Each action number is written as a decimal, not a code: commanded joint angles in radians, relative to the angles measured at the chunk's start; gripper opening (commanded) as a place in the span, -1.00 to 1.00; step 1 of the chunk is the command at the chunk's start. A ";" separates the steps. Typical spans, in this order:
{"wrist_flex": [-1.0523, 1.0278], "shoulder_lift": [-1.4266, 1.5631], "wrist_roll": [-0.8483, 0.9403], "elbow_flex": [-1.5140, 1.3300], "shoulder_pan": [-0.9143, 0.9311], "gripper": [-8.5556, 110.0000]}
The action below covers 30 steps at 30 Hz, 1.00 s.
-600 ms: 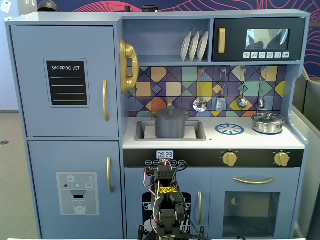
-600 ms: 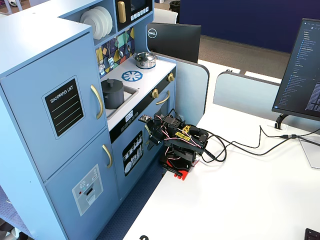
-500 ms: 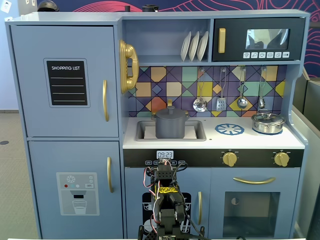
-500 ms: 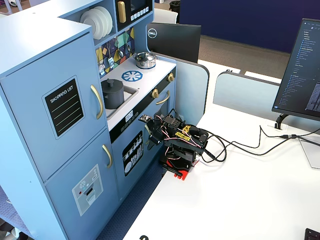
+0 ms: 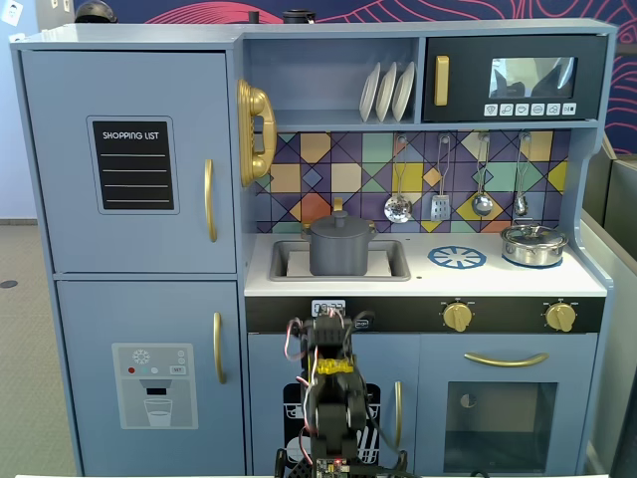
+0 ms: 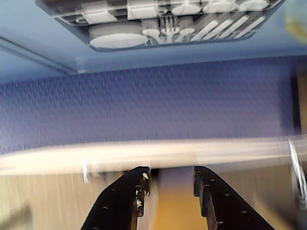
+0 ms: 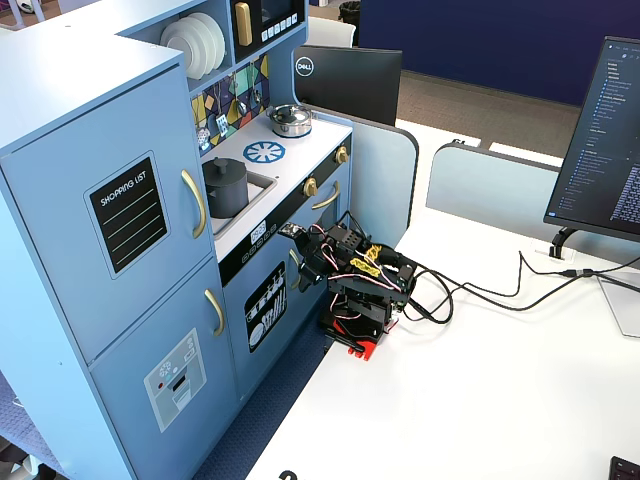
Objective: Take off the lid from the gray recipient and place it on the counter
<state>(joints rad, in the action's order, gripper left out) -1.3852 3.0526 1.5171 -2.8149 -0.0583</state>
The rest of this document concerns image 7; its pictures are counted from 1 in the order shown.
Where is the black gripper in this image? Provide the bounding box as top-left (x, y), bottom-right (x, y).
top-left (294, 231), bottom-right (333, 293)

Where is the glass silver pot lid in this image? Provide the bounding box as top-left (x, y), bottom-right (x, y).
top-left (269, 103), bottom-right (308, 124)

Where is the red table clamp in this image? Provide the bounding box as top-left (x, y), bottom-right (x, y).
top-left (346, 338), bottom-right (382, 363)

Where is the dark gray pot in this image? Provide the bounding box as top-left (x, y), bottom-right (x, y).
top-left (203, 170), bottom-right (250, 220)

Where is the light blue rounded desk divider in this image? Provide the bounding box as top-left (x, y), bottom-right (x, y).
top-left (310, 110), bottom-right (420, 242)

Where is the silver pot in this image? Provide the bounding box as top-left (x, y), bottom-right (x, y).
top-left (265, 105), bottom-right (314, 139)

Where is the silver slotted toy spatula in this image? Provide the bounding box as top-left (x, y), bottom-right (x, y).
top-left (214, 82), bottom-right (231, 138)

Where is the silver toy strainer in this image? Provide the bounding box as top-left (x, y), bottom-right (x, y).
top-left (196, 97), bottom-right (212, 152)

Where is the silver toy ladle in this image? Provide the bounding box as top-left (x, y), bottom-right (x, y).
top-left (233, 74), bottom-right (249, 117)

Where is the light blue wide desk divider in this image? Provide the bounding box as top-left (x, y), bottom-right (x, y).
top-left (425, 141), bottom-right (562, 242)

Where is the black Dell monitor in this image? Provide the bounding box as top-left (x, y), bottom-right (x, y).
top-left (292, 44), bottom-right (404, 128)

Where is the white chair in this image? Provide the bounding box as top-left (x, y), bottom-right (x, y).
top-left (305, 15), bottom-right (358, 49)

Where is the white plate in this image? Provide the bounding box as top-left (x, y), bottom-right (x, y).
top-left (187, 12), bottom-right (228, 69)
top-left (177, 16), bottom-right (220, 74)
top-left (159, 22), bottom-right (209, 81)

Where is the blue toy kitchen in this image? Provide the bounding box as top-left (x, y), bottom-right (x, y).
top-left (0, 0), bottom-right (354, 480)

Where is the dark blue partition panel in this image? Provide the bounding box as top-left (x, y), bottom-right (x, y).
top-left (358, 0), bottom-right (640, 107)

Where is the monitor with lit screen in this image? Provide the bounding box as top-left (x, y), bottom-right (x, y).
top-left (542, 35), bottom-right (640, 245)

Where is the black keyboard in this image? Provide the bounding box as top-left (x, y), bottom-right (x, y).
top-left (608, 455), bottom-right (640, 480)

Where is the gold dishwasher handle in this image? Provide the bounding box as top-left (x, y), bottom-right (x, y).
top-left (288, 248), bottom-right (303, 291)

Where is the gold oven handle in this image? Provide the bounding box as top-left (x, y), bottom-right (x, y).
top-left (311, 180), bottom-right (342, 211)

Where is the short gold fridge handle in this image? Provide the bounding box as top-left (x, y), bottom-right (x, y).
top-left (203, 288), bottom-right (226, 338)

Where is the long gold fridge handle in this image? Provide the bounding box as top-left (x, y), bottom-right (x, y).
top-left (180, 169), bottom-right (208, 240)

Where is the black looped cable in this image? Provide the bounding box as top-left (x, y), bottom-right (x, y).
top-left (402, 267), bottom-right (591, 327)

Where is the gold microwave handle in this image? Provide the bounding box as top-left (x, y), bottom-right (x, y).
top-left (234, 1), bottom-right (253, 48)

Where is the black cable with connector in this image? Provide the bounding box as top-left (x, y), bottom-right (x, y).
top-left (413, 249), bottom-right (640, 302)

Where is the silver monitor base plate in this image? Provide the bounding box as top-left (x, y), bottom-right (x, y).
top-left (596, 276), bottom-right (640, 339)

